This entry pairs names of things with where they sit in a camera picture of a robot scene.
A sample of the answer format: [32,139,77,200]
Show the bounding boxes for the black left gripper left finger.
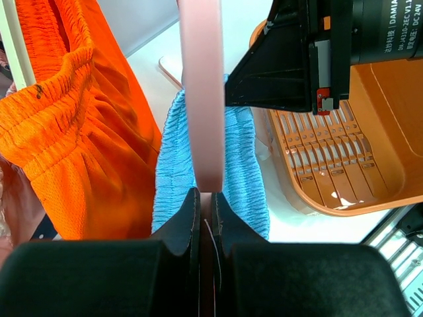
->
[1,188,200,316]

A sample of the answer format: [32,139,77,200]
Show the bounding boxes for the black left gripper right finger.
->
[211,194,410,316]

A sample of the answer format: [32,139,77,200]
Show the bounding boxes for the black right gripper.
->
[225,1,353,115]

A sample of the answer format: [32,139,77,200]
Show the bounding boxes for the light blue shorts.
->
[151,75,270,240]

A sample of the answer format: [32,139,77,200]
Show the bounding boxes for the pink plastic hanger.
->
[156,1,225,193]

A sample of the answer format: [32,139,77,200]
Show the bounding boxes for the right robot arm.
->
[225,0,422,116]

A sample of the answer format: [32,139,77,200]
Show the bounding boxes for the pink patterned shorts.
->
[1,142,56,264]

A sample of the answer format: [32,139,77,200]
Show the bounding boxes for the orange shorts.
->
[1,1,161,240]

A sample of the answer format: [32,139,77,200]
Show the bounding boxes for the beige plastic hanger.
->
[1,0,36,90]

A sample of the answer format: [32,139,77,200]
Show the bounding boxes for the orange plastic basket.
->
[248,18,423,217]

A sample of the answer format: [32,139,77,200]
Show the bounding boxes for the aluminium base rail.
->
[362,203,422,316]

